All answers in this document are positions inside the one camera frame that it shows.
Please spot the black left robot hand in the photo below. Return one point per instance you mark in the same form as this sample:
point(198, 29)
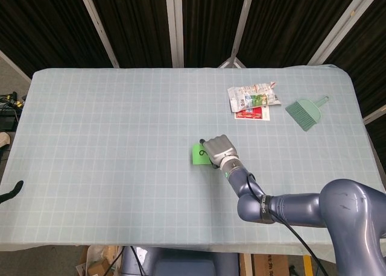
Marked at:
point(13, 190)

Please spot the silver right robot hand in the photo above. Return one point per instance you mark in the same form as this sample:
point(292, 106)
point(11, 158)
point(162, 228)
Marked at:
point(221, 149)

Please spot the green numbered cube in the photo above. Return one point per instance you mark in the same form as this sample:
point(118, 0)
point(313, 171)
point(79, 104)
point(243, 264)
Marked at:
point(197, 155)

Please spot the dark blue right robot arm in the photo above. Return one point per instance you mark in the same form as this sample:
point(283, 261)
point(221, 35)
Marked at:
point(289, 208)

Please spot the red and white card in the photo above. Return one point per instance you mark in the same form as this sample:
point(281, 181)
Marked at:
point(253, 115)

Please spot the crumpled white snack bag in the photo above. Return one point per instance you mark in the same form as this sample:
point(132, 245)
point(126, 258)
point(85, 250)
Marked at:
point(250, 98)

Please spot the black floor equipment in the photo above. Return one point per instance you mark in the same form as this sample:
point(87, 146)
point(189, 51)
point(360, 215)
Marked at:
point(7, 119)

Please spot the green hand brush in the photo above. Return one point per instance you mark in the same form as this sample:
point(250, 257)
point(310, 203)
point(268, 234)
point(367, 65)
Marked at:
point(304, 113)

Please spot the light blue checked tablecloth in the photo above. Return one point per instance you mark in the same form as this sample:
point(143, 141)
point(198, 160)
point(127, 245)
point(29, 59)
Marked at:
point(105, 152)

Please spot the open cardboard box with papers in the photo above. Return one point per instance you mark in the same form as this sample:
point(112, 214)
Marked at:
point(96, 262)

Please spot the dark blue robot torso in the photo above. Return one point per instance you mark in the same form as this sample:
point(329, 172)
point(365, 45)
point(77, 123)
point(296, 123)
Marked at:
point(187, 264)

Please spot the brown cardboard box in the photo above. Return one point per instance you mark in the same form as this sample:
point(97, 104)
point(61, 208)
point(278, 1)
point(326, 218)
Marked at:
point(270, 265)

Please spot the white partition post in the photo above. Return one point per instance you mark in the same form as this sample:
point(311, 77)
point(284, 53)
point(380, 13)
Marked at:
point(176, 32)
point(337, 29)
point(99, 26)
point(241, 26)

